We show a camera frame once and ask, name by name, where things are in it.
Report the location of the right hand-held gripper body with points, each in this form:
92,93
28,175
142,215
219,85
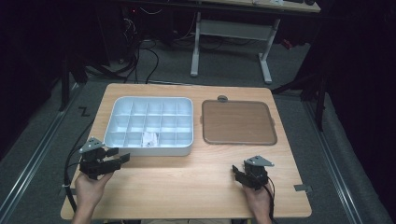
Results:
256,175

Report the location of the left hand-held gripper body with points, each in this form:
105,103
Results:
91,161

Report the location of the white divided organizer box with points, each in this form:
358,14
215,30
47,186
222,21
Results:
149,151

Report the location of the white sock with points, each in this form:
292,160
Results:
149,139

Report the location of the person's right hand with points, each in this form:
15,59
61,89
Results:
260,200

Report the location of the person's left hand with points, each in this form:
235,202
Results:
88,191

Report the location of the grey tape piece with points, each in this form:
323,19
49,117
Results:
302,187

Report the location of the brown tray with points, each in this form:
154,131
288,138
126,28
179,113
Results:
238,123

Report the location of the grey round knob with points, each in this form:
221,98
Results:
222,99

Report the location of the black metal stand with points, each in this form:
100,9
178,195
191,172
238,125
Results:
64,87
320,102

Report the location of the red object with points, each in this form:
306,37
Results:
287,44

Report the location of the white-framed desk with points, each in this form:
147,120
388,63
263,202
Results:
233,29

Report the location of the metal floor rail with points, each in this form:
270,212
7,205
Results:
331,161
33,158

